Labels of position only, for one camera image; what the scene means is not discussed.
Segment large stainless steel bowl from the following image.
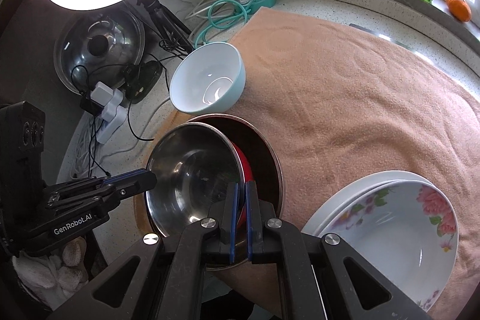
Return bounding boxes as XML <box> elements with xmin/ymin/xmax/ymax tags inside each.
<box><xmin>144</xmin><ymin>113</ymin><xmax>286</xmax><ymax>272</ymax></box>

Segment white plate pink flowers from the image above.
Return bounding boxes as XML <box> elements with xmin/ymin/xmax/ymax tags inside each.
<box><xmin>301</xmin><ymin>171</ymin><xmax>433</xmax><ymax>235</ymax></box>

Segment red steel bowl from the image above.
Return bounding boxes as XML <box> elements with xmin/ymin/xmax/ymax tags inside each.
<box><xmin>145</xmin><ymin>122</ymin><xmax>246</xmax><ymax>237</ymax></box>

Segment deep plate pink roses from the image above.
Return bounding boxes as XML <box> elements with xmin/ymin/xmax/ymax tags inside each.
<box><xmin>314</xmin><ymin>180</ymin><xmax>459</xmax><ymax>311</ymax></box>

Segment gloved hand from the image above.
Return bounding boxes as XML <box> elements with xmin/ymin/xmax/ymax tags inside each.
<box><xmin>11</xmin><ymin>237</ymin><xmax>89</xmax><ymax>310</ymax></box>

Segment white power adapter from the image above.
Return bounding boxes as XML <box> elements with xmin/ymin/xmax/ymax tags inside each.
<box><xmin>90</xmin><ymin>81</ymin><xmax>127</xmax><ymax>145</ymax></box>

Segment pink orange towel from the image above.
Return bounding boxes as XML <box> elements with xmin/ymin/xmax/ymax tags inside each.
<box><xmin>134</xmin><ymin>6</ymin><xmax>480</xmax><ymax>320</ymax></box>

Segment light blue ceramic bowl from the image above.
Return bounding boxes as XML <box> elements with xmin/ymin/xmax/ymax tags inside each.
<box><xmin>169</xmin><ymin>42</ymin><xmax>247</xmax><ymax>115</ymax></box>

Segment glass pot lid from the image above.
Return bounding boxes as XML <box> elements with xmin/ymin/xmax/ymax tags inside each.
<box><xmin>54</xmin><ymin>8</ymin><xmax>146</xmax><ymax>95</ymax></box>

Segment black tripod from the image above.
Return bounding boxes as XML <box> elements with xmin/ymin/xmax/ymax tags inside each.
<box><xmin>137</xmin><ymin>0</ymin><xmax>194</xmax><ymax>54</ymax></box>

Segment orange tangerine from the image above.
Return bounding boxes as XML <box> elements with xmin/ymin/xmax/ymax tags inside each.
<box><xmin>445</xmin><ymin>0</ymin><xmax>472</xmax><ymax>23</ymax></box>

